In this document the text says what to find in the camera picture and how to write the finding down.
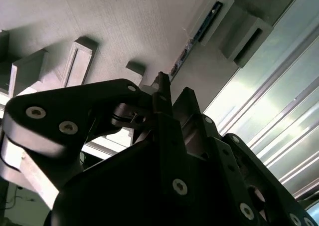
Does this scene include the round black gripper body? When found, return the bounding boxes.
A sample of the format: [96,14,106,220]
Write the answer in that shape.
[44,138,241,226]

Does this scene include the blue RAM stick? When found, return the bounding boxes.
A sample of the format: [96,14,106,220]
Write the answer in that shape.
[170,0,223,76]

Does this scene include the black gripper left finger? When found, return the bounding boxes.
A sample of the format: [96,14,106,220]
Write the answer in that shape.
[3,71,189,200]

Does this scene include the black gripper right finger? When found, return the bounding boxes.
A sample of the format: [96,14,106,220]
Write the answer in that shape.
[173,86,318,226]

